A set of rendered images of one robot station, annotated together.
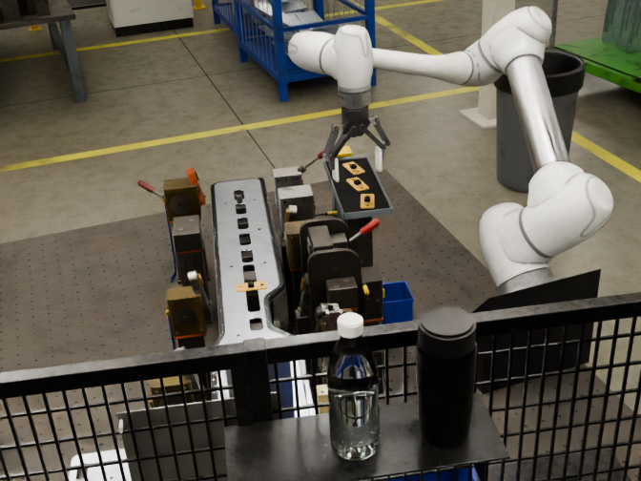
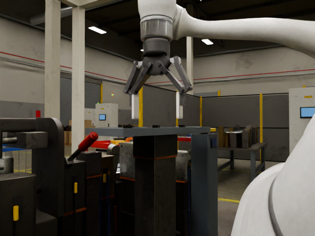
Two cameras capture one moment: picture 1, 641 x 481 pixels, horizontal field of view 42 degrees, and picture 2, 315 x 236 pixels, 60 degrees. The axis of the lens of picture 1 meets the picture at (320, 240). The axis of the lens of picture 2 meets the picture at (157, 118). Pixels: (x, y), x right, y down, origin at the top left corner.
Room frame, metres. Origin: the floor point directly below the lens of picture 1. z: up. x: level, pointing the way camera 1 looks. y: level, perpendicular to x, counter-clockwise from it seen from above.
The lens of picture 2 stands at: (1.67, -0.67, 1.18)
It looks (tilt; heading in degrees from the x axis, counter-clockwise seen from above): 1 degrees up; 47
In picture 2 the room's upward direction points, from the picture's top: straight up
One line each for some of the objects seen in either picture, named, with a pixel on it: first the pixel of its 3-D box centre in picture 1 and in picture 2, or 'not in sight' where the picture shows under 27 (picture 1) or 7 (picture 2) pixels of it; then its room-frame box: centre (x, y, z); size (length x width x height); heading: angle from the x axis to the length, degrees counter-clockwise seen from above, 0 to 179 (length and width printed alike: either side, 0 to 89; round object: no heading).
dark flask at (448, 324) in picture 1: (445, 378); not in sight; (0.84, -0.15, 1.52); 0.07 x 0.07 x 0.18
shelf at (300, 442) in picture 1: (360, 416); not in sight; (0.85, -0.04, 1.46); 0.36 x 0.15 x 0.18; 96
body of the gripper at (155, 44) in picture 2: (355, 119); (156, 58); (2.19, -0.12, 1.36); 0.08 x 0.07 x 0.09; 111
